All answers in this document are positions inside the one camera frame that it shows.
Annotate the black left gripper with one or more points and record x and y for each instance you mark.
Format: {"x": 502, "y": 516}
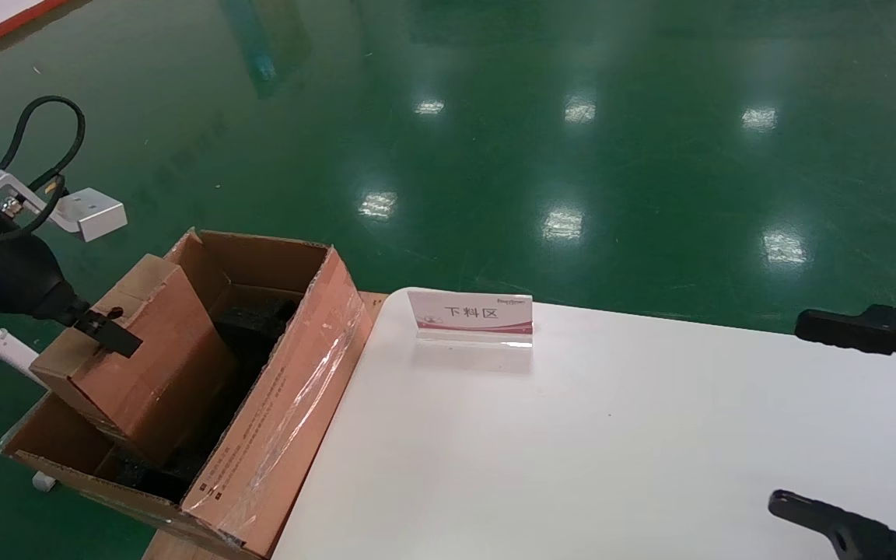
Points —
{"x": 5, "y": 276}

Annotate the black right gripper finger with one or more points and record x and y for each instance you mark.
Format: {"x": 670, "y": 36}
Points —
{"x": 852, "y": 537}
{"x": 868, "y": 327}

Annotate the small cardboard box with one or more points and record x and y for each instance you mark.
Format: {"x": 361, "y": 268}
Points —
{"x": 160, "y": 373}

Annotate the large open cardboard box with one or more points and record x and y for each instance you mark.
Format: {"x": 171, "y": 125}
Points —
{"x": 285, "y": 404}

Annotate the black foam insert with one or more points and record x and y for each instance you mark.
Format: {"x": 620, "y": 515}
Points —
{"x": 253, "y": 323}

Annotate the white plastic foot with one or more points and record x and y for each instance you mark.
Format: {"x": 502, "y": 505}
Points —
{"x": 43, "y": 482}

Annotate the white acrylic sign placard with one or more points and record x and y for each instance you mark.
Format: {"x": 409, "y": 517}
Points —
{"x": 467, "y": 315}

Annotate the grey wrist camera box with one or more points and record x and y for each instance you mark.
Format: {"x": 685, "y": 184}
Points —
{"x": 94, "y": 214}

